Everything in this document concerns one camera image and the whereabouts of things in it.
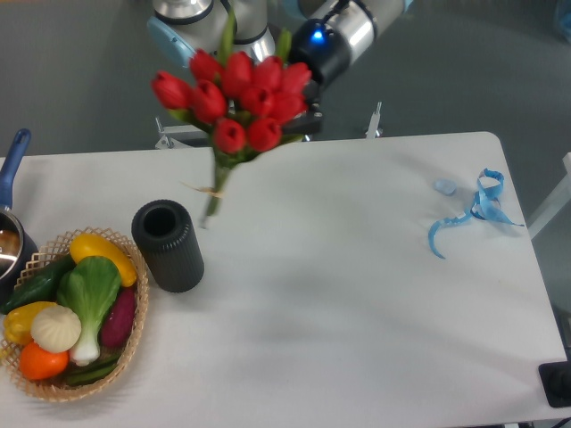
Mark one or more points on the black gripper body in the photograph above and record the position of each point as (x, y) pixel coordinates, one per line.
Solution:
(322, 48)

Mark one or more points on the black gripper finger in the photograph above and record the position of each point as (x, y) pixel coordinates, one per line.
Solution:
(309, 122)

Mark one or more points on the red tulip bouquet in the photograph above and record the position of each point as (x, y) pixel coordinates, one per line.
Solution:
(245, 107)

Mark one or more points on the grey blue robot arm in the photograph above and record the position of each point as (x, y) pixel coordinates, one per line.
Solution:
(181, 28)

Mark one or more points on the dark grey ribbed vase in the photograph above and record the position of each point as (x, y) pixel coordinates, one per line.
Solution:
(164, 233)

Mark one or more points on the small light blue cap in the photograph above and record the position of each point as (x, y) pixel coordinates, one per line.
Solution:
(445, 186)

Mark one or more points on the blue ribbon strip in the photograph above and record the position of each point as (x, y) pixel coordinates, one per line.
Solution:
(485, 205)

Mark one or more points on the purple sweet potato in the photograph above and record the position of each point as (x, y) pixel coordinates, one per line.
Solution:
(117, 326)

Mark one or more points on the green bok choy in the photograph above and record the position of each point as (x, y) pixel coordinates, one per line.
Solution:
(89, 290)

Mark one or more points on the woven bamboo basket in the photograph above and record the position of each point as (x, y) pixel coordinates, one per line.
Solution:
(54, 389)

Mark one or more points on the green cucumber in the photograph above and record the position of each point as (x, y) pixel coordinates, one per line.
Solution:
(40, 287)

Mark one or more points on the white steamed bun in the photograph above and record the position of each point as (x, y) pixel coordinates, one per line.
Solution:
(55, 329)

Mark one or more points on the green pea pods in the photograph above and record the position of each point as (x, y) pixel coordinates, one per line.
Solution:
(92, 373)

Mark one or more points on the yellow bell pepper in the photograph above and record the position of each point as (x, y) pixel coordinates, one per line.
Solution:
(18, 322)

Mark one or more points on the black device at edge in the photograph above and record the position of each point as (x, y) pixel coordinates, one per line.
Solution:
(555, 379)

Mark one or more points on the orange fruit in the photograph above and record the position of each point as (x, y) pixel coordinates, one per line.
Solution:
(39, 364)

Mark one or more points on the blue handled saucepan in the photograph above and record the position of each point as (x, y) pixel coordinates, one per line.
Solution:
(17, 246)

